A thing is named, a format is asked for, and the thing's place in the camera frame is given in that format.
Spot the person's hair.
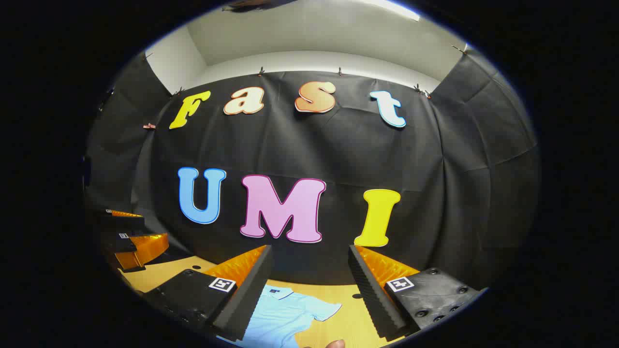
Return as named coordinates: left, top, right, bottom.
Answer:
left=221, top=0, right=293, bottom=11

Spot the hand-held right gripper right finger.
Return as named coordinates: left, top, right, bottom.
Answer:
left=348, top=245, right=489, bottom=340

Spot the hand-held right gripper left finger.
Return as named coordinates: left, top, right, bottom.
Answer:
left=144, top=245, right=275, bottom=342

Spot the light blue T-shirt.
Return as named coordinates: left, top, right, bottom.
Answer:
left=218, top=284, right=343, bottom=348

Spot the black backdrop cloth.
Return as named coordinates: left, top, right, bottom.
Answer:
left=83, top=46, right=540, bottom=290

